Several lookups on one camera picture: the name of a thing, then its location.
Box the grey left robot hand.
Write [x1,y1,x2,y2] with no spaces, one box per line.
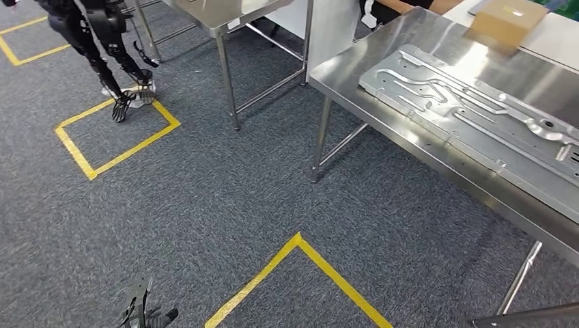
[143,307,180,328]

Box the long black plastic part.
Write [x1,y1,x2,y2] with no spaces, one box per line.
[461,302,579,328]

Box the steel workbench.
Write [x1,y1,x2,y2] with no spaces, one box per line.
[307,6,579,318]

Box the yellow floor tape square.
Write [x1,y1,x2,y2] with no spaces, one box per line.
[54,85,182,181]
[0,16,73,68]
[204,232,395,328]

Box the black humanoid robot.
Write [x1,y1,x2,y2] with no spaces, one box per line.
[0,0,160,124]

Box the steel table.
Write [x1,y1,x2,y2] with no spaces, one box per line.
[131,0,316,131]

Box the white partition panel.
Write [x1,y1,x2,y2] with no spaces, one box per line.
[264,0,363,85]

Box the stamped silver metal panel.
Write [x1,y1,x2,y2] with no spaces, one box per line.
[358,44,579,225]

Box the person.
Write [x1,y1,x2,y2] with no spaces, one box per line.
[359,0,464,30]

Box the cardboard box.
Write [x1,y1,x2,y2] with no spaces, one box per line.
[466,0,550,51]

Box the white desk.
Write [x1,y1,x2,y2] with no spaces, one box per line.
[443,0,579,73]

